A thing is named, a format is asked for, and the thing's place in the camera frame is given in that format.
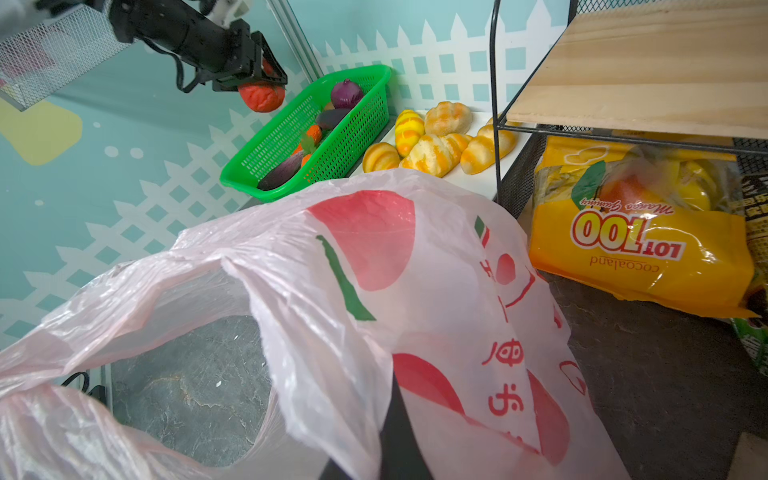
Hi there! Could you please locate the bread roll front left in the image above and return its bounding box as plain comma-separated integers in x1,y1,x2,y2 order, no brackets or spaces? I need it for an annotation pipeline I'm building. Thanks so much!
362,142,401,173

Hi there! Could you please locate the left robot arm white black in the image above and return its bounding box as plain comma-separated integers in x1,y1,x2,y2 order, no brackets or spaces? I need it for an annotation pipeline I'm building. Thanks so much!
30,0,288,93

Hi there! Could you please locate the red tomato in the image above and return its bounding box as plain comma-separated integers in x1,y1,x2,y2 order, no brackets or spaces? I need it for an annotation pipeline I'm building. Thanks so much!
238,83,286,113

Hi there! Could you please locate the striped bread roll middle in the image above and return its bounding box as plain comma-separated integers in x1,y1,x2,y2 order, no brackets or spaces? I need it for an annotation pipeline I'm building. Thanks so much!
400,133,472,178

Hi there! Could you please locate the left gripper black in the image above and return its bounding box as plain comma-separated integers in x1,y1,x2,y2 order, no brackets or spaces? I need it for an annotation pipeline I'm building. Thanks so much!
197,19,288,92

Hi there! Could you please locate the purple eggplant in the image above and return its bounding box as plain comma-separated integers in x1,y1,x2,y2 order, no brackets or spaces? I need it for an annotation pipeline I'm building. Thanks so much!
316,108,350,131

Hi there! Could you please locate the white bread tray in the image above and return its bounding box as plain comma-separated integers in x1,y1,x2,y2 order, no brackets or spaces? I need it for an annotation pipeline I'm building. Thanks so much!
347,110,535,202

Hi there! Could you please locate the pink plastic grocery bag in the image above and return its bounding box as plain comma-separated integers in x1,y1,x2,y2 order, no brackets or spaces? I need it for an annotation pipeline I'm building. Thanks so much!
1,171,627,479

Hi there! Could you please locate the yellow noodle snack packet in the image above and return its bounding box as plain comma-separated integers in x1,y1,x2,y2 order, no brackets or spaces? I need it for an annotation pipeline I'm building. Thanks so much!
731,172,767,376

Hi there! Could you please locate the black wire shelf rack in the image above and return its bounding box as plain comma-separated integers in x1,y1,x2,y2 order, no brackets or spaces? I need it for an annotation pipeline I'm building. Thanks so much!
492,1,767,216

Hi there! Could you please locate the orange yellow candy bag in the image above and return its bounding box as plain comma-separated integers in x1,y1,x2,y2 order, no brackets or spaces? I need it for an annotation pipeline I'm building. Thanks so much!
529,136,755,319

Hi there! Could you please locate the round bread roll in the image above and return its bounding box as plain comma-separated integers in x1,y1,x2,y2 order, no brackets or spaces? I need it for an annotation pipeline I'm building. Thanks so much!
424,101,473,136

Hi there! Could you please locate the green plastic basket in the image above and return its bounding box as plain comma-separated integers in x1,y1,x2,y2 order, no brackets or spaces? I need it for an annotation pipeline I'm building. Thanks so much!
220,65,392,203

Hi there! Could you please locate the orange carrot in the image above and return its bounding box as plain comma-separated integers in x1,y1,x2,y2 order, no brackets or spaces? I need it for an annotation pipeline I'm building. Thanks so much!
294,125,324,165

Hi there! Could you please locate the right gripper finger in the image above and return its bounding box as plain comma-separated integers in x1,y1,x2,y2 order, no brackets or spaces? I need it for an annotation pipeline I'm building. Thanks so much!
317,371,434,480

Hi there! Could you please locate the purple onion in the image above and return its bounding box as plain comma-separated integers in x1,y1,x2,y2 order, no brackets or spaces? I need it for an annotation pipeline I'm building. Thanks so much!
331,79,364,109

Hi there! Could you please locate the striped bread roll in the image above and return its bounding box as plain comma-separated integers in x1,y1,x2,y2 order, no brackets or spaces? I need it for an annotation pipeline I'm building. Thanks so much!
395,109,425,158
400,133,472,178

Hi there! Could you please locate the white wire wall basket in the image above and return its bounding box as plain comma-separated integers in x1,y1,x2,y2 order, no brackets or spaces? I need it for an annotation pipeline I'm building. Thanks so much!
1,1,127,111

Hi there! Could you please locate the striped bread roll left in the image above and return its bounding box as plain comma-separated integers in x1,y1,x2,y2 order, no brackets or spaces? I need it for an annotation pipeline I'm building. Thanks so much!
395,109,425,158

